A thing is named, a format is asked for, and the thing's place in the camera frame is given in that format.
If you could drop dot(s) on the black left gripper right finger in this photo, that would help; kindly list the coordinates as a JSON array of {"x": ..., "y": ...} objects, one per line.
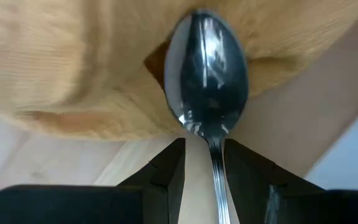
[{"x": 306, "y": 208}]

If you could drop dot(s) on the orange terry cloth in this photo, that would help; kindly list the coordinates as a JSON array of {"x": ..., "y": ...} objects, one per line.
[{"x": 57, "y": 62}]

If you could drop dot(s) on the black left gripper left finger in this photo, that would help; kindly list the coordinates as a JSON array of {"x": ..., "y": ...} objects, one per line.
[{"x": 89, "y": 205}]

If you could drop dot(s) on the silver spoon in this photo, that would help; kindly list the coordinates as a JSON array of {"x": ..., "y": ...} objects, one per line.
[{"x": 210, "y": 77}]

